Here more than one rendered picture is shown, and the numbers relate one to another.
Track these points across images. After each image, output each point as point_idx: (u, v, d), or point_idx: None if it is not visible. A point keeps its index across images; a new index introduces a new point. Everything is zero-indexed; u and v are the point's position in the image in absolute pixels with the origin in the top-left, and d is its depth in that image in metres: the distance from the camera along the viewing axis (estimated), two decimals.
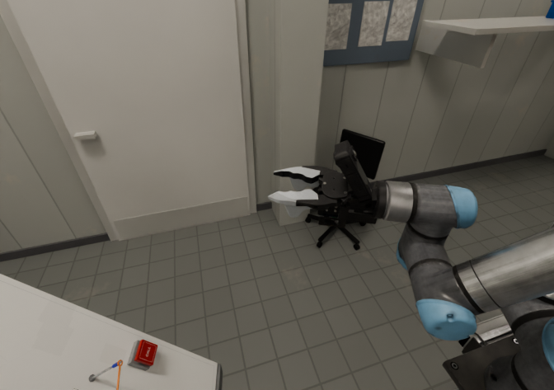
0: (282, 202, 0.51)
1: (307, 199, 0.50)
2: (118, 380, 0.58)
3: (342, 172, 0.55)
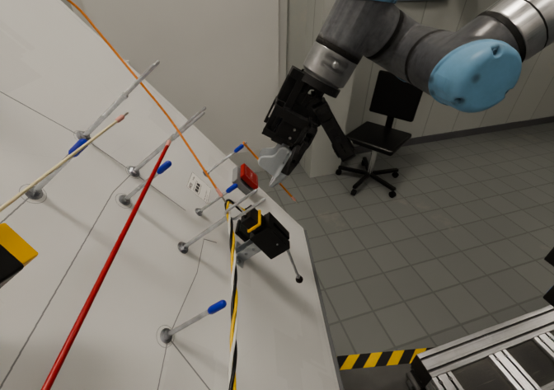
0: None
1: None
2: (256, 157, 0.54)
3: (314, 134, 0.46)
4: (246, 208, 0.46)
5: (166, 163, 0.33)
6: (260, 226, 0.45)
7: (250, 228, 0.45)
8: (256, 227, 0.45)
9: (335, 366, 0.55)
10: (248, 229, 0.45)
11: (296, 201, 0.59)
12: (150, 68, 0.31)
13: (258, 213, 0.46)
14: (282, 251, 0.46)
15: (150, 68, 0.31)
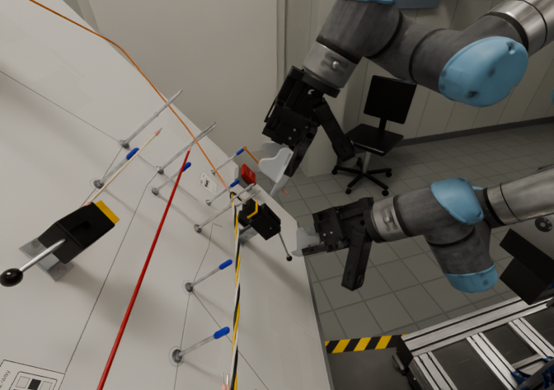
0: None
1: None
2: (255, 158, 0.66)
3: (314, 134, 0.46)
4: None
5: (187, 164, 0.45)
6: (256, 213, 0.56)
7: (249, 215, 0.57)
8: (254, 214, 0.57)
9: (319, 331, 0.67)
10: (247, 216, 0.57)
11: (288, 195, 0.71)
12: (176, 95, 0.43)
13: (255, 204, 0.58)
14: (274, 233, 0.58)
15: (177, 95, 0.43)
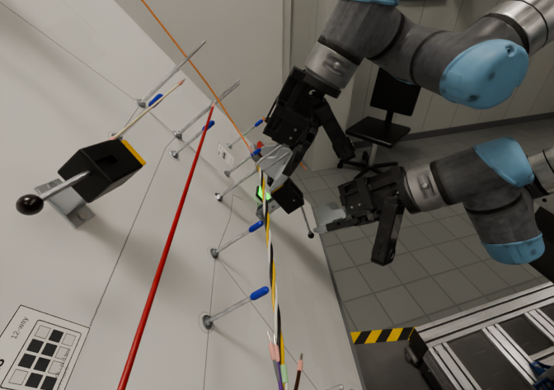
0: None
1: None
2: None
3: (315, 135, 0.46)
4: None
5: (210, 122, 0.41)
6: None
7: (274, 189, 0.53)
8: None
9: (341, 312, 0.64)
10: None
11: (307, 171, 0.68)
12: (200, 45, 0.39)
13: None
14: (298, 206, 0.55)
15: (200, 45, 0.39)
